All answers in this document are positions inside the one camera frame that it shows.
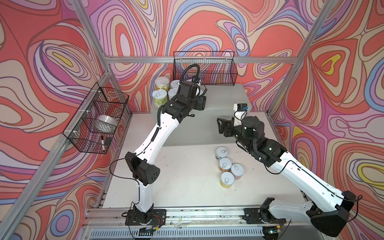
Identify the aluminium front rail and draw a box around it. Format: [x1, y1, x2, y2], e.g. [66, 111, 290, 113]
[83, 201, 313, 228]

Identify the pink label can plain lid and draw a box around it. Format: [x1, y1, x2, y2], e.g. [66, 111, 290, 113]
[168, 88, 178, 99]

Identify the yellow orange label can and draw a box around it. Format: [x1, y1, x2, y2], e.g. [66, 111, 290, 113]
[155, 77, 171, 92]

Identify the red label can right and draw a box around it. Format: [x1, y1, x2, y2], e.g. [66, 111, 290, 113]
[230, 164, 245, 180]

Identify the green label can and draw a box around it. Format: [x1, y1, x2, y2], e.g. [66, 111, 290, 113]
[152, 89, 168, 108]

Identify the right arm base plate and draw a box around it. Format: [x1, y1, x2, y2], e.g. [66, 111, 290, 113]
[242, 208, 287, 225]

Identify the black wire basket back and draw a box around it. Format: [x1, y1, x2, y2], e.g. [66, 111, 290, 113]
[173, 50, 238, 86]

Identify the silver tape roll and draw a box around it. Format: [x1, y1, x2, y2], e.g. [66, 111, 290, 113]
[97, 115, 118, 127]

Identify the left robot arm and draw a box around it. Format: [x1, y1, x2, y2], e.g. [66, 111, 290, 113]
[125, 81, 203, 214]

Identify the black wire basket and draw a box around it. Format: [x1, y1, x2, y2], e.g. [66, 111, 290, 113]
[63, 83, 129, 154]
[173, 50, 238, 86]

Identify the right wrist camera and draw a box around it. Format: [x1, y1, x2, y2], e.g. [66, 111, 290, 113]
[234, 103, 248, 127]

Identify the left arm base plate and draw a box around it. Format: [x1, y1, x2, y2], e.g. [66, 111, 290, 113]
[125, 209, 167, 227]

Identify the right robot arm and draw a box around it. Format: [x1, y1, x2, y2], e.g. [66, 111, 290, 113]
[217, 116, 359, 238]

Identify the grey metal cabinet box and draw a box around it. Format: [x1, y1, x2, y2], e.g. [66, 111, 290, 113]
[164, 84, 252, 147]

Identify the black wire basket left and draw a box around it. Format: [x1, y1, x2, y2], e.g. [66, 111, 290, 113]
[63, 83, 129, 154]

